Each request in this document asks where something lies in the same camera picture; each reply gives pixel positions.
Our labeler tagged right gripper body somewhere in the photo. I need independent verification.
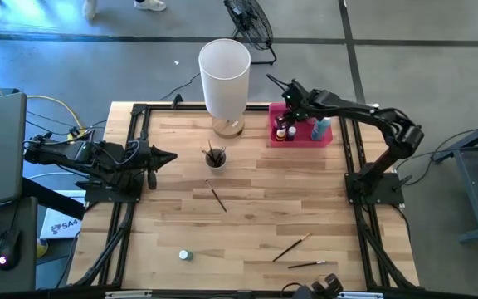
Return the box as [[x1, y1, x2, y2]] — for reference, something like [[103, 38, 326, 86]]
[[280, 79, 321, 122]]

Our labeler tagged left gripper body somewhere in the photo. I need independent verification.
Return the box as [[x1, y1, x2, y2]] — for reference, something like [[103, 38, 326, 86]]
[[125, 139, 159, 191]]

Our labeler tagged pink plastic tray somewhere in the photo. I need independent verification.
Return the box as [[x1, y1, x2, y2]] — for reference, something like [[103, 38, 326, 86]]
[[268, 102, 334, 149]]

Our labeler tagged large teal paint bottle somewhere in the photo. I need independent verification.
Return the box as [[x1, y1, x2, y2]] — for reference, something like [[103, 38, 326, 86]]
[[310, 116, 333, 142]]

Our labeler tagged long black paintbrush tan tip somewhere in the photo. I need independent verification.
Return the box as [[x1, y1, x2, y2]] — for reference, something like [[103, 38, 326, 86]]
[[271, 232, 314, 262]]

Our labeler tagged beige paper cup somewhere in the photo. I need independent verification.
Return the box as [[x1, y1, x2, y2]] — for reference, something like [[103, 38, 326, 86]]
[[204, 148, 227, 174]]

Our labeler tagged white table lamp wooden base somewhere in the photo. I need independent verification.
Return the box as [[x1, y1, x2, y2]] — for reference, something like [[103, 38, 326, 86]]
[[198, 37, 251, 140]]

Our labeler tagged black floor fan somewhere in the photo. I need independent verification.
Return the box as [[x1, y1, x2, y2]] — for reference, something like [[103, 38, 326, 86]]
[[222, 0, 278, 66]]

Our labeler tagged white cardboard box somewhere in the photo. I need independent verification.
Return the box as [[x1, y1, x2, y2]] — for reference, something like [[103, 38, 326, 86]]
[[39, 207, 83, 241]]

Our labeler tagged grey side desk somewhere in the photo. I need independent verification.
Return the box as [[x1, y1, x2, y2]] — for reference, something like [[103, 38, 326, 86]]
[[0, 194, 39, 294]]

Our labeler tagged black computer mouse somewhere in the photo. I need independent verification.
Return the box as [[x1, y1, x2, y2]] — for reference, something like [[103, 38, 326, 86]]
[[0, 227, 22, 272]]

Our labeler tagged black aluminium table frame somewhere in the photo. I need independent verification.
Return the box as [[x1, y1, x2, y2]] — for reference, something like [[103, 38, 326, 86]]
[[66, 93, 422, 299]]

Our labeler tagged black floor cable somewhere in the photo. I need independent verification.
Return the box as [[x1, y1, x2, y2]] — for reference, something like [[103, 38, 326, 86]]
[[159, 72, 202, 102]]

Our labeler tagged yellow floor cable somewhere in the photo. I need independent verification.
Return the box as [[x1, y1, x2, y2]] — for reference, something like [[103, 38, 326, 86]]
[[0, 68, 93, 155]]

